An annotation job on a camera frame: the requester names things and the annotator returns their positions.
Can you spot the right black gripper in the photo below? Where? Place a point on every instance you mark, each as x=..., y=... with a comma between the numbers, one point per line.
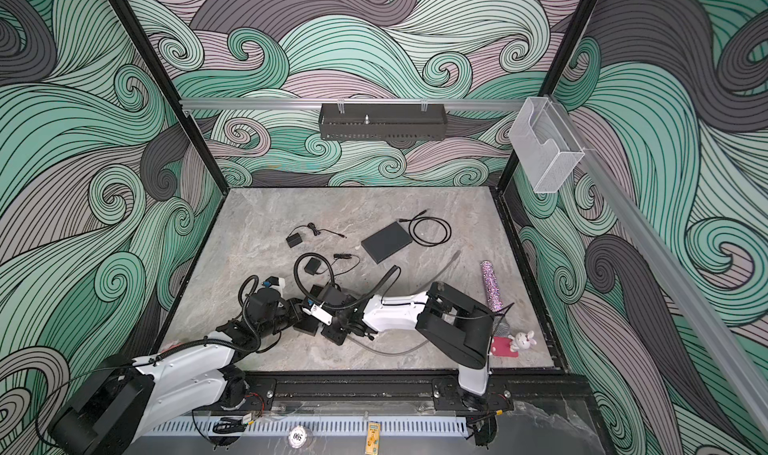
x=334, y=338

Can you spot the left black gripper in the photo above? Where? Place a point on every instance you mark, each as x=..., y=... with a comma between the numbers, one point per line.
x=294, y=308

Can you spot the black network switch box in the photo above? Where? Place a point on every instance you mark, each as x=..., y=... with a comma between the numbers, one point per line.
x=307, y=324

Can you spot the dark grey box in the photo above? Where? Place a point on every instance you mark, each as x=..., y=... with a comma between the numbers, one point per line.
x=386, y=242

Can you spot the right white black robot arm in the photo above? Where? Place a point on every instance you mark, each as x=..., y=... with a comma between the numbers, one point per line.
x=459, y=326

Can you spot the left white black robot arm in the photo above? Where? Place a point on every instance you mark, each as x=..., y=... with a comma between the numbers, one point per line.
x=124, y=397

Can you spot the yellow label tag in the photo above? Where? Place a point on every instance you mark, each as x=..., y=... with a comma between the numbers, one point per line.
x=372, y=438

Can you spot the round white sticker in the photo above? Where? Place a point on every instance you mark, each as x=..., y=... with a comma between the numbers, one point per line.
x=298, y=437

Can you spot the glitter purple microphone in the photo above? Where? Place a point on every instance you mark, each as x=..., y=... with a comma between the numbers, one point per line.
x=493, y=298

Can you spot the pink toy with bunny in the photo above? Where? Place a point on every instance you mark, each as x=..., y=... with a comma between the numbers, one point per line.
x=512, y=345

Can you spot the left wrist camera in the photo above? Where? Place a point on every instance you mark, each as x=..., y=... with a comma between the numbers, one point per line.
x=274, y=282

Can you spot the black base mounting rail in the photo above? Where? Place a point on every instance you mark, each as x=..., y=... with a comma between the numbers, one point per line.
x=438, y=388

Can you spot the white slotted cable duct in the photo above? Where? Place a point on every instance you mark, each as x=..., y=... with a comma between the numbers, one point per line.
x=399, y=426

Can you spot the black perforated wall tray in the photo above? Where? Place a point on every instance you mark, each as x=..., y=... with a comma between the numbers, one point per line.
x=396, y=122

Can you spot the clear acrylic wall holder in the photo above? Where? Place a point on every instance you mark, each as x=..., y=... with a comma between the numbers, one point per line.
x=546, y=142

